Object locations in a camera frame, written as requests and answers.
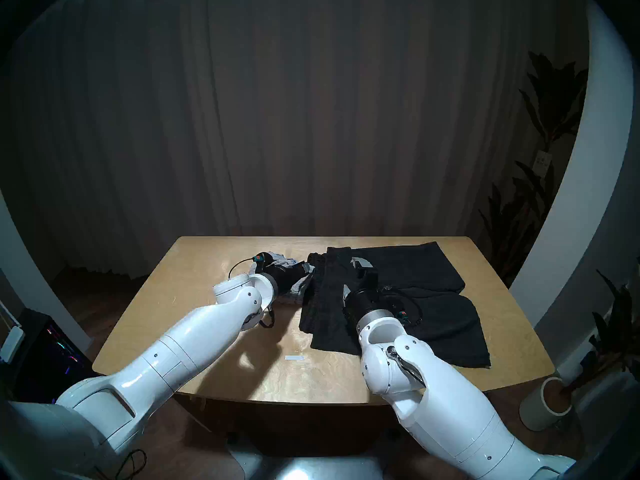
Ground small white box device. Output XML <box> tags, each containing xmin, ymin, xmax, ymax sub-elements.
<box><xmin>0</xmin><ymin>325</ymin><xmax>25</xmax><ymax>365</ymax></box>

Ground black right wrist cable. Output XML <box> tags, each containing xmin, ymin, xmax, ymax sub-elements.
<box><xmin>379</xmin><ymin>283</ymin><xmax>426</xmax><ymax>329</ymax></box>

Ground black shorts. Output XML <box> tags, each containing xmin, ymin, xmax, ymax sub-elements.
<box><xmin>299</xmin><ymin>241</ymin><xmax>492</xmax><ymax>369</ymax></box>

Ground black floor cable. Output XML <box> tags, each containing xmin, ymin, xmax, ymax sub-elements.
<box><xmin>112</xmin><ymin>448</ymin><xmax>148</xmax><ymax>480</ymax></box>

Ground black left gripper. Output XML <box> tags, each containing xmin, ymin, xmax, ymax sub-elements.
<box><xmin>262</xmin><ymin>261</ymin><xmax>309</xmax><ymax>298</ymax></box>

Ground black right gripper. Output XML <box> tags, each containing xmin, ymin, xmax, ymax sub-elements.
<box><xmin>341</xmin><ymin>256</ymin><xmax>399</xmax><ymax>333</ymax></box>

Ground white round plant pot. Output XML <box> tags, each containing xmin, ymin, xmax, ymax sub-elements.
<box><xmin>518</xmin><ymin>376</ymin><xmax>573</xmax><ymax>432</ymax></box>

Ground small dark potted plant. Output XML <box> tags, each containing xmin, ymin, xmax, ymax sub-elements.
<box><xmin>565</xmin><ymin>269</ymin><xmax>640</xmax><ymax>400</ymax></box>

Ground brown pleated curtain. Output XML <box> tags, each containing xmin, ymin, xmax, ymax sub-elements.
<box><xmin>0</xmin><ymin>0</ymin><xmax>591</xmax><ymax>287</ymax></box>

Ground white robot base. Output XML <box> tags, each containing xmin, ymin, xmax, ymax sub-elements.
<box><xmin>227</xmin><ymin>444</ymin><xmax>396</xmax><ymax>480</ymax></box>

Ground grey shorts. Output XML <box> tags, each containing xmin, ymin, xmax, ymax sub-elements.
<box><xmin>248</xmin><ymin>252</ymin><xmax>315</xmax><ymax>305</ymax></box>

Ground black computer tower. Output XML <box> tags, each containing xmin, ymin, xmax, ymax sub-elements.
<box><xmin>10</xmin><ymin>308</ymin><xmax>96</xmax><ymax>405</ymax></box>

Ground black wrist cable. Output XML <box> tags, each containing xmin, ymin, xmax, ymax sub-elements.
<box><xmin>228</xmin><ymin>256</ymin><xmax>276</xmax><ymax>330</ymax></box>
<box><xmin>379</xmin><ymin>283</ymin><xmax>426</xmax><ymax>329</ymax></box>

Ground tall dark leafy plant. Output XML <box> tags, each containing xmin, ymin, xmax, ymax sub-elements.
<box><xmin>477</xmin><ymin>51</ymin><xmax>590</xmax><ymax>285</ymax></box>

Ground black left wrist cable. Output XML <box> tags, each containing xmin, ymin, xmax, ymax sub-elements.
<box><xmin>228</xmin><ymin>256</ymin><xmax>276</xmax><ymax>330</ymax></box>

